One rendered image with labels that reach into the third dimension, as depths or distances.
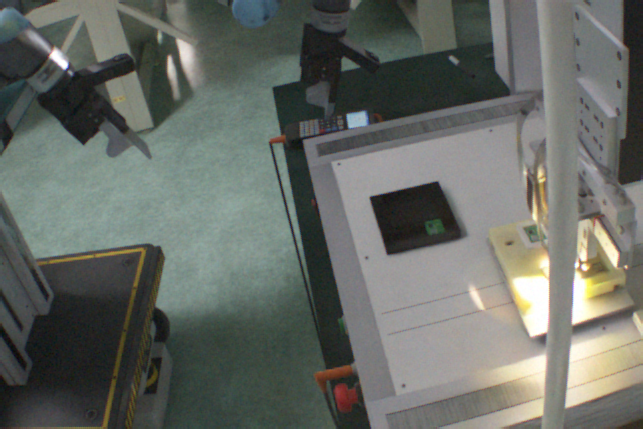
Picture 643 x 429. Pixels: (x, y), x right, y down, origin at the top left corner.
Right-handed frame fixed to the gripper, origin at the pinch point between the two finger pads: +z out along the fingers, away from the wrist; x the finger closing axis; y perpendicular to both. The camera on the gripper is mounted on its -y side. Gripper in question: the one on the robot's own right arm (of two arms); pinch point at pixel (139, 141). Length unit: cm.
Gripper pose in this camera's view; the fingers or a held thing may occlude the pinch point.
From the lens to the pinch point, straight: 133.5
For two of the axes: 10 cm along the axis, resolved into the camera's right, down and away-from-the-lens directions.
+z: 5.2, 5.3, 6.7
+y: -6.8, 7.3, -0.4
